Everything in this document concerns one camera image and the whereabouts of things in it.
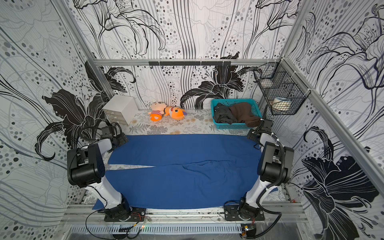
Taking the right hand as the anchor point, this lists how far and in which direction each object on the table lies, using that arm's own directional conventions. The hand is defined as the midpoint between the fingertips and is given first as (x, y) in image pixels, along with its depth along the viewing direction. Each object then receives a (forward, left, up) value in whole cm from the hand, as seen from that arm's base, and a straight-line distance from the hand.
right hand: (260, 135), depth 97 cm
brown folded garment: (+15, +10, +6) cm, 19 cm away
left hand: (-4, +93, -1) cm, 93 cm away
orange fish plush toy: (+16, +58, +5) cm, 60 cm away
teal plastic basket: (+31, +17, +2) cm, 35 cm away
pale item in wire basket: (+19, -1, +28) cm, 34 cm away
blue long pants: (-23, +50, -3) cm, 55 cm away
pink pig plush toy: (+21, +72, +3) cm, 75 cm away
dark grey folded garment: (+11, +25, +9) cm, 28 cm away
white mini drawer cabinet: (+15, +95, +11) cm, 97 cm away
